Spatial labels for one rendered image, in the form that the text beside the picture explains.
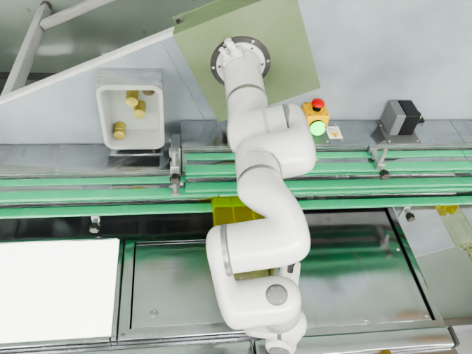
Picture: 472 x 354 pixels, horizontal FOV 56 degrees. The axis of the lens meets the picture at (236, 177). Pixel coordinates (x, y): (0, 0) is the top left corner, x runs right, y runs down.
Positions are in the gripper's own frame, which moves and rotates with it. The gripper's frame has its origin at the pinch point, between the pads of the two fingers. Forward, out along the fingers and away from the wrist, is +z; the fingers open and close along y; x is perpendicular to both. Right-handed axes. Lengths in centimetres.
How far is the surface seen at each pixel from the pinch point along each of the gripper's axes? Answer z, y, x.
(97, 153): 19, 5, 63
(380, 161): 26.0, 17.0, -21.8
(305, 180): 23.1, 6.5, -2.2
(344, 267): 10.1, -15.7, -20.3
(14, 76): 37, 15, 96
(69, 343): -32, -13, 52
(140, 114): 22, 22, 49
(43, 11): 80, 15, 106
